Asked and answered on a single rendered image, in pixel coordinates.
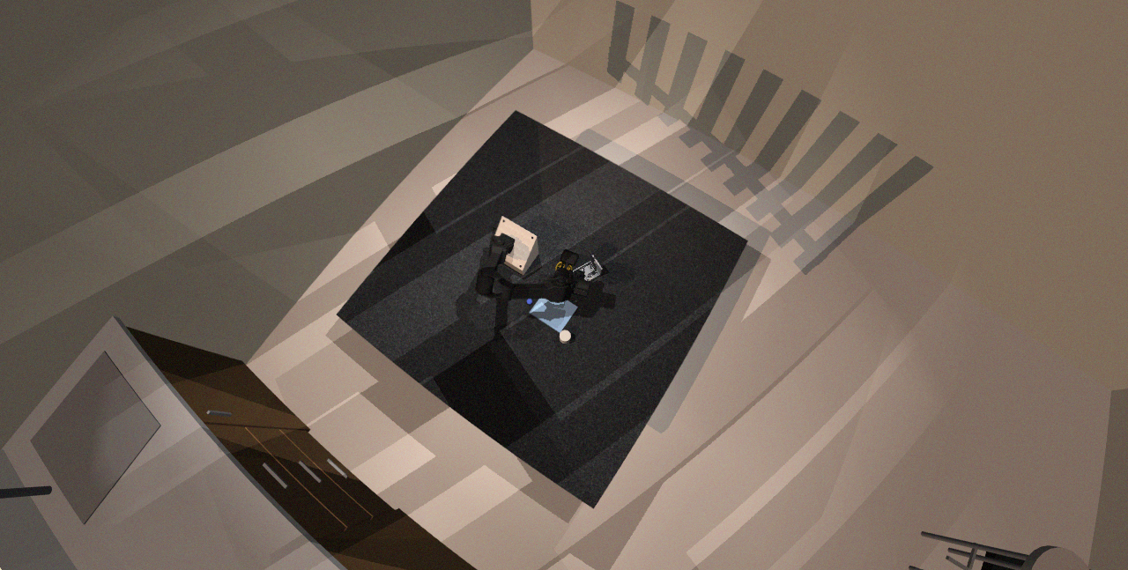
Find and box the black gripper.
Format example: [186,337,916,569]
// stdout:
[554,249,579,278]

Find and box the grey dish rack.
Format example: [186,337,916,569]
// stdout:
[573,255,603,281]

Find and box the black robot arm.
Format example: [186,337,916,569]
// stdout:
[475,233,590,302]

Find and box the light blue flat square mat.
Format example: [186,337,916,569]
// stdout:
[529,299,578,333]

